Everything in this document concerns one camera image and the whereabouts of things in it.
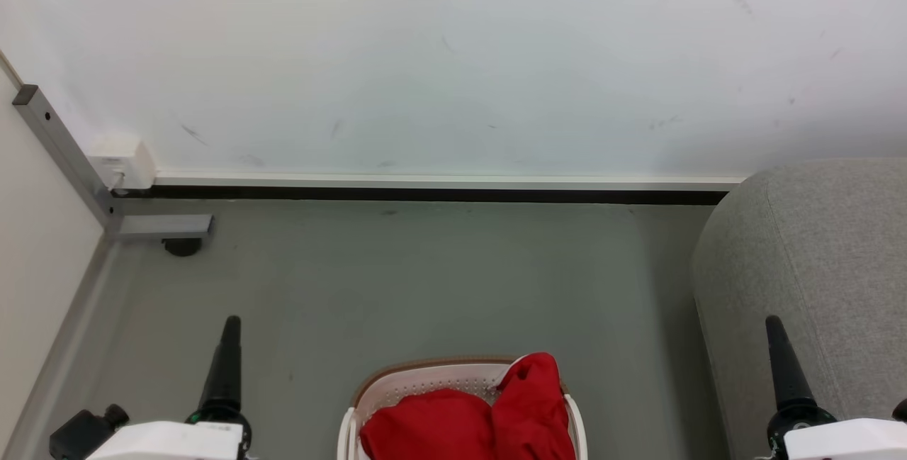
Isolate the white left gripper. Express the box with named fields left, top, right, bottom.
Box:
left=85, top=315, right=254, bottom=460

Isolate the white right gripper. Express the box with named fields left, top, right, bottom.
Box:
left=764, top=315, right=907, bottom=460

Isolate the red cloth garment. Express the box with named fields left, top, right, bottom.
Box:
left=491, top=352, right=576, bottom=460
left=360, top=388, right=497, bottom=460

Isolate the grey fabric sofa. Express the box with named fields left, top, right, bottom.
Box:
left=691, top=157, right=907, bottom=460

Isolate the white laundry basket brown rim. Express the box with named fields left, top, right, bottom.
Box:
left=337, top=356, right=588, bottom=460

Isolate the white and black baseboard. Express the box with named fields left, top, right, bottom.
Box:
left=113, top=173, right=745, bottom=206

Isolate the white wall socket box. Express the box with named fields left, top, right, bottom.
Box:
left=89, top=138, right=157, bottom=191

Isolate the grey metal frame post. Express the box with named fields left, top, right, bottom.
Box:
left=12, top=84, right=213, bottom=241

